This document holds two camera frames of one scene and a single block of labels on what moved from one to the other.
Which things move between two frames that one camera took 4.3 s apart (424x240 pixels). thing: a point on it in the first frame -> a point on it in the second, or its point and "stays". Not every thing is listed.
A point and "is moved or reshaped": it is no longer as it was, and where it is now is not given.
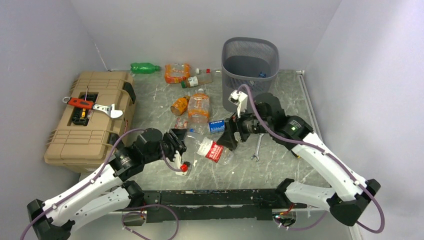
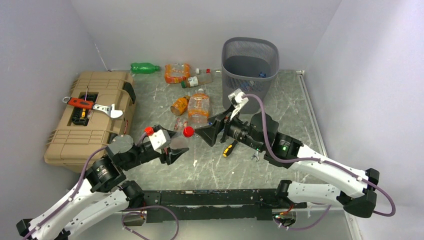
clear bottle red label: [209, 149] is moved or reshaped
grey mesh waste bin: [252, 61] stays
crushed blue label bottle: [262, 75] stays
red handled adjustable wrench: [89, 104] stays
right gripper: [228, 138] -> [208, 133]
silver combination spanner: [256, 154] stays
